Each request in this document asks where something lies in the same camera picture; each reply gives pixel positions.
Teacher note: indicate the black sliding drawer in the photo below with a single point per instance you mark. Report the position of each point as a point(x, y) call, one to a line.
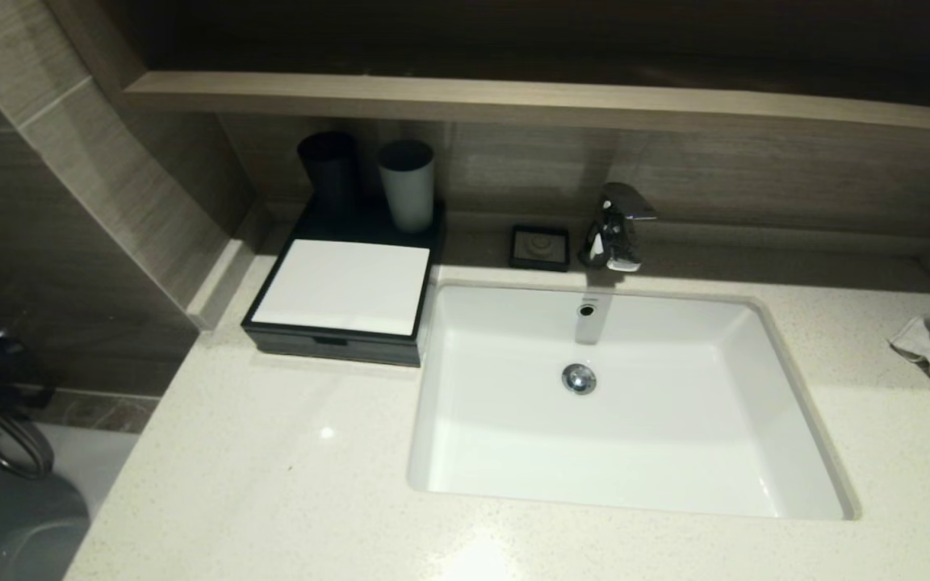
point(368, 351)

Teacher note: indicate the black bottle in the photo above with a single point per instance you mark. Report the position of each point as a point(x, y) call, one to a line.
point(328, 171)

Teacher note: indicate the black amenity box with drawer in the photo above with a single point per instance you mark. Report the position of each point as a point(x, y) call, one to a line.
point(344, 227)

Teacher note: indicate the black square soap dish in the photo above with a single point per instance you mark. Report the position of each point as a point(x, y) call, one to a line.
point(540, 247)

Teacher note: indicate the grey cup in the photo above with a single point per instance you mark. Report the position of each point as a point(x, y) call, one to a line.
point(406, 191)

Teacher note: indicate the white rectangular pad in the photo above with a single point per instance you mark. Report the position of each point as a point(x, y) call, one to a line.
point(344, 284)

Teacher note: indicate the chrome sink drain stopper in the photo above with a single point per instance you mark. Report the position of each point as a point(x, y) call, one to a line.
point(578, 378)

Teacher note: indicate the chrome faucet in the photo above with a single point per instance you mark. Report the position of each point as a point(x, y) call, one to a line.
point(614, 230)

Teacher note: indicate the white rectangular sink basin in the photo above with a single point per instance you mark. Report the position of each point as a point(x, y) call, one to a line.
point(634, 452)

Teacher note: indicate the light wooden wall shelf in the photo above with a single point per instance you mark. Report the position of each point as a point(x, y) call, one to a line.
point(513, 102)

